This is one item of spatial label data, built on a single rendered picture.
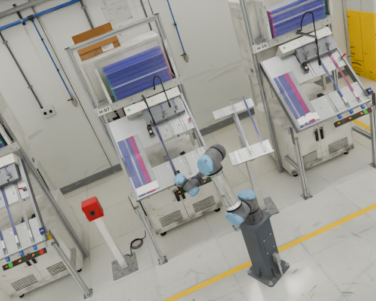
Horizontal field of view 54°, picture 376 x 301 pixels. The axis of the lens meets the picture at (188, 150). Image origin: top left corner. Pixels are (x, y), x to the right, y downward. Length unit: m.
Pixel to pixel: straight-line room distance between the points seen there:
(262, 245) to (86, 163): 2.92
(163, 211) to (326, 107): 1.70
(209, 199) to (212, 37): 2.13
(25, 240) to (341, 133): 2.98
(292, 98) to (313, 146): 0.67
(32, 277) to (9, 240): 0.67
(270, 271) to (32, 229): 1.86
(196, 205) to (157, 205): 0.38
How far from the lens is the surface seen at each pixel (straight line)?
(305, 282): 2.95
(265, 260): 2.83
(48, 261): 3.69
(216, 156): 2.28
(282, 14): 3.36
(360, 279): 2.96
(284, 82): 3.34
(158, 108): 3.10
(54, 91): 4.64
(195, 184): 2.61
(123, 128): 3.15
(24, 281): 3.85
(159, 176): 2.99
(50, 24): 4.49
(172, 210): 3.48
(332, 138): 3.84
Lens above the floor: 2.33
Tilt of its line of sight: 29 degrees down
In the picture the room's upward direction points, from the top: 20 degrees counter-clockwise
